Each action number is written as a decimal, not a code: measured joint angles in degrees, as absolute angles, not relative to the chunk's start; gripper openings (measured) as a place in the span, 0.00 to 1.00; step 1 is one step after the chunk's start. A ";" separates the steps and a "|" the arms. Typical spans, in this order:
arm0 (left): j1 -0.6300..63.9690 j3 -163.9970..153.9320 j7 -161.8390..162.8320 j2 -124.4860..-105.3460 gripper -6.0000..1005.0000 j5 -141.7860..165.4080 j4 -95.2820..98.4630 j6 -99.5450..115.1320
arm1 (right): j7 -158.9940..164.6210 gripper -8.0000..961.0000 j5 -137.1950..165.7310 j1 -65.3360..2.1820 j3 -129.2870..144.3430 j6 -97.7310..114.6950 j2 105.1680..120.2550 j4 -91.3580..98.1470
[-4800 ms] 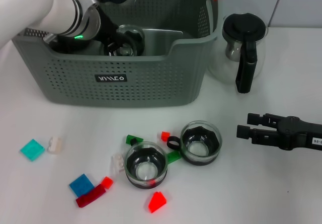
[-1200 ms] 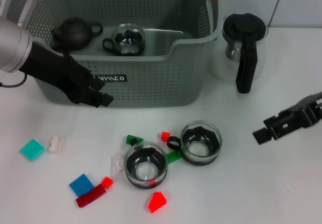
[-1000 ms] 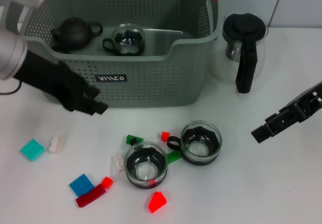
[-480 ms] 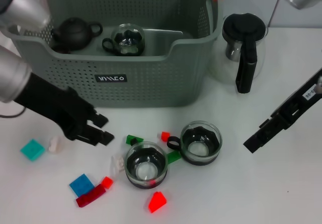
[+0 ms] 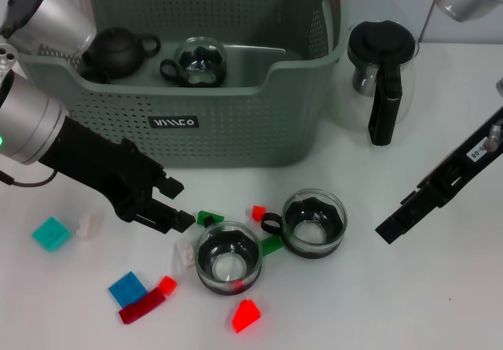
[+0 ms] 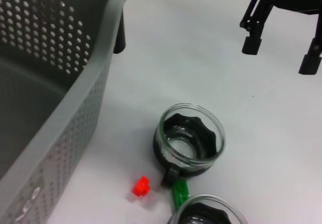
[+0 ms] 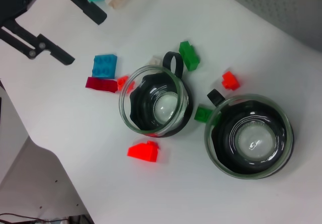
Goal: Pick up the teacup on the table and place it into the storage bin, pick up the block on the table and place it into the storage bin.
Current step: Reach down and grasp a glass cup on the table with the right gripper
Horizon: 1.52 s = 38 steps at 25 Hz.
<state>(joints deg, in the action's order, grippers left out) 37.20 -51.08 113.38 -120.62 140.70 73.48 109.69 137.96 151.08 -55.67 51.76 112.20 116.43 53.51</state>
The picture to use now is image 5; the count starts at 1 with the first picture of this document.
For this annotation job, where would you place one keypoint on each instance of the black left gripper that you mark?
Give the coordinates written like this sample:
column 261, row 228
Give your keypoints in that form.
column 98, row 165

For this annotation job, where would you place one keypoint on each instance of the red sloped toy brick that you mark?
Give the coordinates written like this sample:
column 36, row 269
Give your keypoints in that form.
column 245, row 316

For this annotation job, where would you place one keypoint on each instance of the black clay teapot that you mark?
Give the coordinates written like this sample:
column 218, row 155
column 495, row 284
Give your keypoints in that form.
column 118, row 51

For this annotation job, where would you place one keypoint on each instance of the clear white toy brick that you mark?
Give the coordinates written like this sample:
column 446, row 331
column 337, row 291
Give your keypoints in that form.
column 184, row 255

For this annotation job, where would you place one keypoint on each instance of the grey perforated storage bin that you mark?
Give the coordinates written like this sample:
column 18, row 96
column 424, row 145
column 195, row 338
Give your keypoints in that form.
column 236, row 130

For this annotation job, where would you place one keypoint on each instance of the pale pink toy brick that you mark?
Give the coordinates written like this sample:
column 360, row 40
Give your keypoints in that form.
column 88, row 226

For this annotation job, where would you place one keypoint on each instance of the small red white brick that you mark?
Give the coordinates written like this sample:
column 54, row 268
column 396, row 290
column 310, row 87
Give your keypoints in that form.
column 258, row 212

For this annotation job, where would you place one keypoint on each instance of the green toy brick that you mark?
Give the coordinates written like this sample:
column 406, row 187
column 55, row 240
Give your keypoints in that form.
column 202, row 215
column 271, row 245

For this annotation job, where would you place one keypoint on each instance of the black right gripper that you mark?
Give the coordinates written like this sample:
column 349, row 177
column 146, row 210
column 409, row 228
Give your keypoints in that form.
column 477, row 155

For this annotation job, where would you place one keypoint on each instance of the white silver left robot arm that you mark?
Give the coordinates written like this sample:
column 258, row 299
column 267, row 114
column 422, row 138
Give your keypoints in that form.
column 31, row 122

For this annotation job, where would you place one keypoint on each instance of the small orange-red toy brick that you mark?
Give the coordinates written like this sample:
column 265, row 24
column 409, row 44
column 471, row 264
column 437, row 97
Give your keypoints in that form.
column 168, row 285

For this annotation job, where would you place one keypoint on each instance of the blue toy brick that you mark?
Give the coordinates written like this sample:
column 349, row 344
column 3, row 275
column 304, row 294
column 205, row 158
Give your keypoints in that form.
column 126, row 287

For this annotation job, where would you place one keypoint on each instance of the dark red long brick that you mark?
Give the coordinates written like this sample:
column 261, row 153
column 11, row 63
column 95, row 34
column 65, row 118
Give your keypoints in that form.
column 141, row 306

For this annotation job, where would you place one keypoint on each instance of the glass carafe black lid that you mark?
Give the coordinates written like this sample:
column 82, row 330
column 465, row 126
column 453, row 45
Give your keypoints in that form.
column 383, row 43

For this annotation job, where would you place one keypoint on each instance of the teal toy brick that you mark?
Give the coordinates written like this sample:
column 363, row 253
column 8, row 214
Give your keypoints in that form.
column 51, row 234

